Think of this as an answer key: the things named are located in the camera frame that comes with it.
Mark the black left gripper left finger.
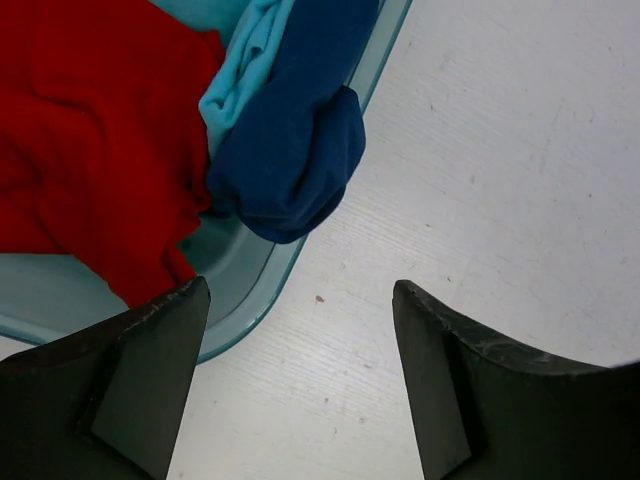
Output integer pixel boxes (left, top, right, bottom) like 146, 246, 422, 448
1, 277, 210, 479

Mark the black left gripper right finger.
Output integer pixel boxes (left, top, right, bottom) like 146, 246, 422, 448
392, 280, 639, 479

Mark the dark blue t shirt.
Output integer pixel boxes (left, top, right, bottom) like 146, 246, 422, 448
207, 1, 378, 244

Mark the red t shirt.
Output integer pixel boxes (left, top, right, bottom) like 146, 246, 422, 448
1, 1, 225, 307

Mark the light blue t shirt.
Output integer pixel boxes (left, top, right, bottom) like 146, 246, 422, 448
199, 1, 294, 154

